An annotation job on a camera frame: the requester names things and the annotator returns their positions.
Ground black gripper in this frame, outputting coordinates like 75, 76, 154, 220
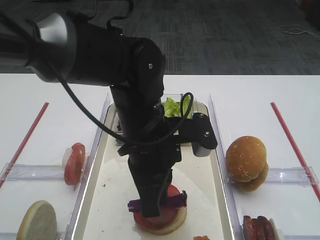
118, 117, 181, 218

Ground purple cabbage shreds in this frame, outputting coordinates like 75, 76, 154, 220
127, 190, 188, 213

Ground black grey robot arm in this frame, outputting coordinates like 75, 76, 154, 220
0, 13, 181, 218

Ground tomato slices on bun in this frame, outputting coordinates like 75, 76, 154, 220
133, 184, 182, 230

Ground green lettuce leaves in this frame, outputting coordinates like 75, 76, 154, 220
164, 95, 191, 118

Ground upright tomato slices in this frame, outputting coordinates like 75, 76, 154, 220
64, 142, 86, 186

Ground white tomato pusher block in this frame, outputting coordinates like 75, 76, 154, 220
61, 147, 73, 168

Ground stack of meat patties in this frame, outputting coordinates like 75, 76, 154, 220
242, 215, 276, 240

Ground bottom bun on tray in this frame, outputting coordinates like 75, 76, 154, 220
133, 206, 187, 235

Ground cream metal tray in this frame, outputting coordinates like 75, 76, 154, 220
65, 101, 236, 240

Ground sauce blob on tray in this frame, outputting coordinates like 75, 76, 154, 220
193, 235, 210, 240

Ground clear plastic salad box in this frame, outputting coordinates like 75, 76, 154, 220
111, 93, 198, 146

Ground sesame burger bun tops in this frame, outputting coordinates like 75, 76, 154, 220
225, 136, 269, 193

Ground upright bun half slice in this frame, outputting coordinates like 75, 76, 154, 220
16, 200, 58, 240

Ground white patty pusher block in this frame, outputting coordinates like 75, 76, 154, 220
269, 218, 285, 240

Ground left red straw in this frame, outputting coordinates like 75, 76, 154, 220
0, 102, 49, 187

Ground red straw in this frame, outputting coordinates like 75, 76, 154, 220
270, 102, 320, 200
0, 102, 49, 187

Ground right red straw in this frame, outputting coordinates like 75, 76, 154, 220
270, 102, 320, 200

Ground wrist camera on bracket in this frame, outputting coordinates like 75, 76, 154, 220
173, 112, 218, 158

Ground right long clear rail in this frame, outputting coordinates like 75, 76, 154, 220
208, 95, 244, 240

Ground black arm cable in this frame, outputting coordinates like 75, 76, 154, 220
14, 24, 195, 146

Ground lower right clear rail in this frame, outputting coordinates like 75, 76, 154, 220
279, 234, 320, 240

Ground upper left clear rail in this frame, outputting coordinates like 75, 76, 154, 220
0, 163, 65, 181

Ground upper right clear rail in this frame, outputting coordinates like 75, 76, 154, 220
265, 166, 319, 186

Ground white cable on floor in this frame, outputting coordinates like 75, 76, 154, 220
279, 24, 320, 41

